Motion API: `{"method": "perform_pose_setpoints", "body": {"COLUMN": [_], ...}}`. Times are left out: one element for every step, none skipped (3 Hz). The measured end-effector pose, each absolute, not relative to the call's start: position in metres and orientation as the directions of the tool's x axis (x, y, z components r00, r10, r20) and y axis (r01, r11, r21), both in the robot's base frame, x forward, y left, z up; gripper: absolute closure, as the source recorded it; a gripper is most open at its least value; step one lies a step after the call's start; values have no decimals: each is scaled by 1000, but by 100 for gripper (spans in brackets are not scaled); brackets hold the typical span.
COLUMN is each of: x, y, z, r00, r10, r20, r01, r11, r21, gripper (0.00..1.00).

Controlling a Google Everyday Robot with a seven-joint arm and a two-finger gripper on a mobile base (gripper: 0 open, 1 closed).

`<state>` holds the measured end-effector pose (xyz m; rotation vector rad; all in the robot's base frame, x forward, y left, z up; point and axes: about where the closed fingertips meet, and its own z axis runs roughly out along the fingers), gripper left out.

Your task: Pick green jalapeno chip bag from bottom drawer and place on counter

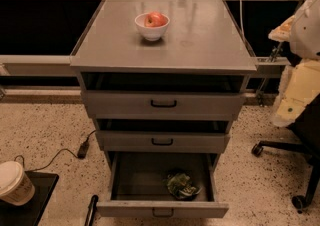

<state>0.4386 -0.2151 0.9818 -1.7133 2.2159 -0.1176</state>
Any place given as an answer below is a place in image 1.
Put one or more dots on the grey drawer cabinet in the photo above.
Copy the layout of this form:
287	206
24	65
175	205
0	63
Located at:
200	52

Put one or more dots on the white ceramic bowl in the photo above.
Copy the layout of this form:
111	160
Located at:
150	33

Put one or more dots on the red apple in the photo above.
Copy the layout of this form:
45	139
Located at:
154	19

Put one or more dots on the grey middle drawer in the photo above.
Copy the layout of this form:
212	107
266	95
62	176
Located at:
162	142

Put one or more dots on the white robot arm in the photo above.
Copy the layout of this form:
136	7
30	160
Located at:
306	31

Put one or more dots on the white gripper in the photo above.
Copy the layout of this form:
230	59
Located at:
306	33

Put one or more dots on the black office chair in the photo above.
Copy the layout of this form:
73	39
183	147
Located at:
307	128

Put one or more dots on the black side table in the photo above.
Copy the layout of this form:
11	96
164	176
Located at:
30	213

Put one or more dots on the white paper coffee cup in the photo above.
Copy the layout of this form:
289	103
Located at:
16	187

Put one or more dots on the black handle bar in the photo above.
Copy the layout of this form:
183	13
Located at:
91	211

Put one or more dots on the grey top drawer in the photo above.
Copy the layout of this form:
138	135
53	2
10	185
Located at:
162	105

